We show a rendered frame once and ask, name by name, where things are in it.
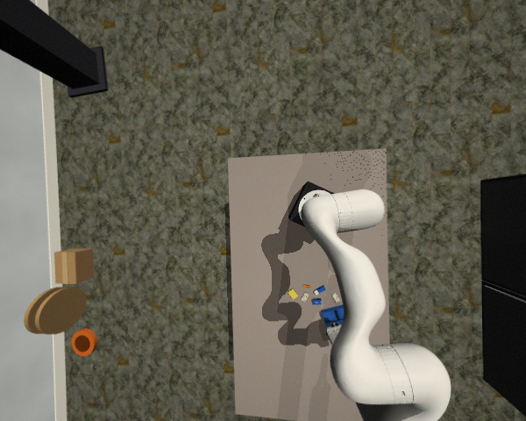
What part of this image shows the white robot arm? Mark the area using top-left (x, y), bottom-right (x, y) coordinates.
top-left (298, 189), bottom-right (451, 421)

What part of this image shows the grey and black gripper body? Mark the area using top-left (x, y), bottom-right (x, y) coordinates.
top-left (327, 325), bottom-right (341, 345)

